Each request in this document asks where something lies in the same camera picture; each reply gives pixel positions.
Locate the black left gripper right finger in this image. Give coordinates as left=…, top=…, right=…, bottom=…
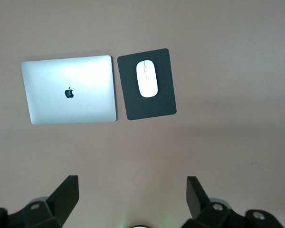
left=181, top=176, right=285, bottom=228

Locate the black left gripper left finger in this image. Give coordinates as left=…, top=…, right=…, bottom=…
left=0, top=175, right=80, bottom=228

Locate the white computer mouse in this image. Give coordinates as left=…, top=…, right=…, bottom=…
left=135, top=60, right=159, bottom=98

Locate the black mouse pad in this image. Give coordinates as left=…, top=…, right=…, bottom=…
left=117, top=48, right=177, bottom=121

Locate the brown table cover mat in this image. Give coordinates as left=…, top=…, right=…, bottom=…
left=0, top=0, right=285, bottom=228

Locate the silver closed laptop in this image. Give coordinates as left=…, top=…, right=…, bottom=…
left=20, top=55, right=117, bottom=125

